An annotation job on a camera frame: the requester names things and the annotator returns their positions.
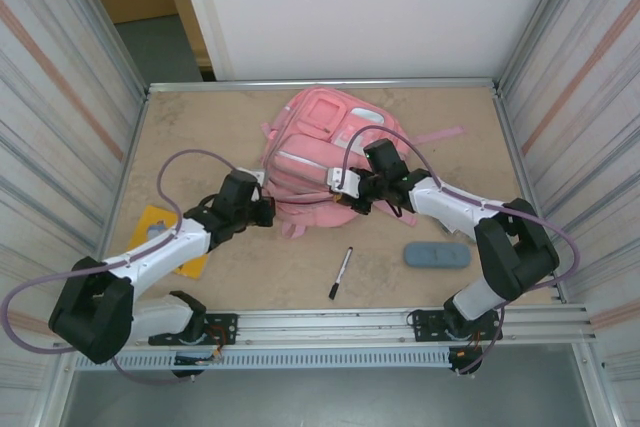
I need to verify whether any pink student backpack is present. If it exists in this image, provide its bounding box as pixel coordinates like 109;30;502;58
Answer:
259;86;467;241

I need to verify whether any black white marker pen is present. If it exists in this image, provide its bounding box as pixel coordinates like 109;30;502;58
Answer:
327;245;354;300

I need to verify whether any blue-grey pencil case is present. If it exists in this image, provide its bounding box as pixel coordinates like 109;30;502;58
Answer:
403;240;472;271

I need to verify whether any aluminium table edge bar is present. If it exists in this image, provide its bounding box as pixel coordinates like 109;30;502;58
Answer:
146;77;501;94

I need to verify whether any corrugated translucent side panel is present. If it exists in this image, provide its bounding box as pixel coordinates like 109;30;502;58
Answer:
492;0;640;388
0;0;151;388

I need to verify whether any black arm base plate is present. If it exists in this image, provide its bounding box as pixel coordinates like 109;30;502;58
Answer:
149;312;239;347
407;309;504;344

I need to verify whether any slotted grey cable duct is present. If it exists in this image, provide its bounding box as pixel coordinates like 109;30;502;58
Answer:
72;349;451;371

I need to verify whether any white door frame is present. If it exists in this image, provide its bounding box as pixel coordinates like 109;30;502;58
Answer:
172;0;236;82

